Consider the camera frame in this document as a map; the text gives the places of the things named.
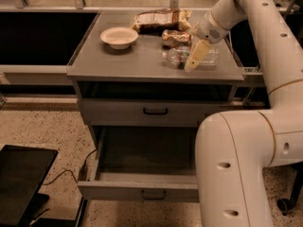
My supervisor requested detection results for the grey drawer cabinet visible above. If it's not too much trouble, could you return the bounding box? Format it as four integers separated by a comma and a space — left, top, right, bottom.
65, 9, 246, 203

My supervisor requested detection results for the small brown snack bag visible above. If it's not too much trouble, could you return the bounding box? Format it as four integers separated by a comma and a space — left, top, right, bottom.
162, 29, 191, 48

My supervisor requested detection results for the black office chair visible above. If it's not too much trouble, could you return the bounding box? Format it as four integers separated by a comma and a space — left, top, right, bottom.
276, 162, 303, 216

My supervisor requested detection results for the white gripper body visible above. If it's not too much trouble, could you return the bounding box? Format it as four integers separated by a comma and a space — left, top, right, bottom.
190, 10, 230, 44

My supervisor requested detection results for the closed grey upper drawer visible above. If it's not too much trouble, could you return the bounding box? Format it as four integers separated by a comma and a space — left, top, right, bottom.
77, 97, 269, 129

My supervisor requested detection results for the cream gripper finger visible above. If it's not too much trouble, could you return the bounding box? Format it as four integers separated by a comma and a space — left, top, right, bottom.
185, 39, 211, 73

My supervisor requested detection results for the black floor cable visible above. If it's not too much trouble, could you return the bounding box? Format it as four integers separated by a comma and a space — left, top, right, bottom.
41, 148, 98, 187

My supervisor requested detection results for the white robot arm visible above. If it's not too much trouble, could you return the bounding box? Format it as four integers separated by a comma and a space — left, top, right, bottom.
195, 0, 303, 227

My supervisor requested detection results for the clear plastic water bottle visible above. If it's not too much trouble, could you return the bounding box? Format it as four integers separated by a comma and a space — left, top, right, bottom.
162, 46, 220, 69

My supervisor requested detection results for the white paper bowl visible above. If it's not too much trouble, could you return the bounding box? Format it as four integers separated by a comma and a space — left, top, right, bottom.
100, 26, 138, 50

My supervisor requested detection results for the large brown snack bag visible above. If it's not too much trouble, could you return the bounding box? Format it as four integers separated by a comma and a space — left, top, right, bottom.
132, 9, 192, 33

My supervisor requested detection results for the open grey drawer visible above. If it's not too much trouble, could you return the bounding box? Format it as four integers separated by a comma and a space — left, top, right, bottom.
78, 126, 198, 202

